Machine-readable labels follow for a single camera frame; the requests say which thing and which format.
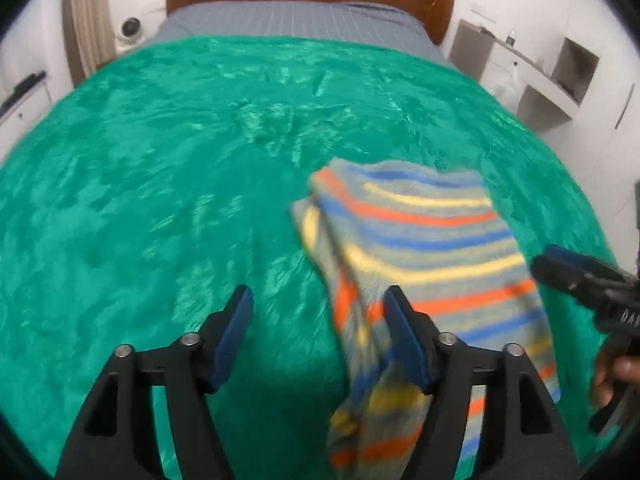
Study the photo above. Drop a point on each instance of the grey bed sheet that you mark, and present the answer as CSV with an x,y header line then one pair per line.
x,y
300,20

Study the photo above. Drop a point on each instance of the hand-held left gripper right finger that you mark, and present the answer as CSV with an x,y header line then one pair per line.
x,y
407,340

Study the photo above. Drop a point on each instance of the green floral blanket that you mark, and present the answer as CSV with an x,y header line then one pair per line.
x,y
175,185

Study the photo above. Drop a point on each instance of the beige curtain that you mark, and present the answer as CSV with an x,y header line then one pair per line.
x,y
92,20

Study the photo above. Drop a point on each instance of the white dome security camera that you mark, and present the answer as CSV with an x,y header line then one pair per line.
x,y
131,30

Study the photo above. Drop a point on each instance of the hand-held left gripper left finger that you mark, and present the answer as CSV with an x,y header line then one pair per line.
x,y
231,337

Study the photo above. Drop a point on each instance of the dark clothes pile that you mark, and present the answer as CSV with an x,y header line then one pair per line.
x,y
22,87

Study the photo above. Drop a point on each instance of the person's right hand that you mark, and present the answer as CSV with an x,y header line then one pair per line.
x,y
627,372

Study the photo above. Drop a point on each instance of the striped knit sweater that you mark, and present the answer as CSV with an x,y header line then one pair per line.
x,y
430,240

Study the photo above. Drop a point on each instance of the small dark bottle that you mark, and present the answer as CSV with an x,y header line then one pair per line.
x,y
510,37

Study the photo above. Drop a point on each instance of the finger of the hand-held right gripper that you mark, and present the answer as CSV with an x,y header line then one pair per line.
x,y
565,267

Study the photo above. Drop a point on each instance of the white dresser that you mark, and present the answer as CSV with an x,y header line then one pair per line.
x,y
25,115

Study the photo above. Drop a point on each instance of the white wall shelf unit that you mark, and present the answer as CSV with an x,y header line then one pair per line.
x,y
545,80

